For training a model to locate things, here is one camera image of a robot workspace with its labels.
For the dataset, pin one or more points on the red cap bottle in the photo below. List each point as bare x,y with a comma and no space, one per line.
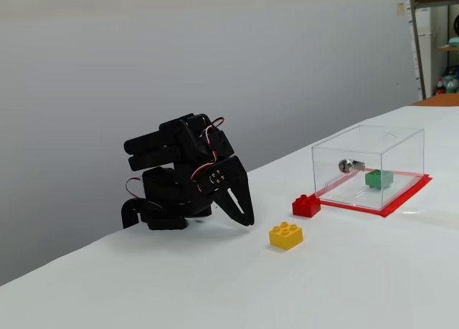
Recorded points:
440,88

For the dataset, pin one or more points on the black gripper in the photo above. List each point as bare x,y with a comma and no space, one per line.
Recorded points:
229,174

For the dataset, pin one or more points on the transparent plastic box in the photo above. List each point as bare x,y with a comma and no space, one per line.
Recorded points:
369,146

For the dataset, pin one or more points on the green lego brick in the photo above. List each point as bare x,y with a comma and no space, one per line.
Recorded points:
379,179

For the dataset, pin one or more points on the metal shelf rack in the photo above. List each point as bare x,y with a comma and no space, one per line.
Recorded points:
416,38

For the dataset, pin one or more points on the black table clamp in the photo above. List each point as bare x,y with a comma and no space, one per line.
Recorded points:
129,214

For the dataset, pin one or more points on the yellow lego brick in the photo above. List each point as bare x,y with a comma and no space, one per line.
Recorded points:
286,237

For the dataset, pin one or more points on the red tape square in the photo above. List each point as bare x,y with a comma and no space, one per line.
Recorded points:
401,203

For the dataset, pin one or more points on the red lego brick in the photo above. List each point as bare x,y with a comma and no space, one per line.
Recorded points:
306,207

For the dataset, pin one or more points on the teal object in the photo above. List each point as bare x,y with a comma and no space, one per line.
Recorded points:
454,42

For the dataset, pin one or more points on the white cabinet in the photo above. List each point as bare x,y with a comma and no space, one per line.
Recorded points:
425,56

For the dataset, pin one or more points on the paper wall label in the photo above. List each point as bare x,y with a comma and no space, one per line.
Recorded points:
400,9

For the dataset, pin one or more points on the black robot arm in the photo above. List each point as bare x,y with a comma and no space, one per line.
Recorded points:
168,189

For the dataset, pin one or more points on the green plastic bottle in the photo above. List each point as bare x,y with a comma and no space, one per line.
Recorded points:
452,83

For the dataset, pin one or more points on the orange table surface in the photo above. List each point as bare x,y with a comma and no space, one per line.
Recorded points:
441,100

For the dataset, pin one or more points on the silver box lock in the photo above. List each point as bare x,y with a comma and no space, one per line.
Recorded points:
346,166

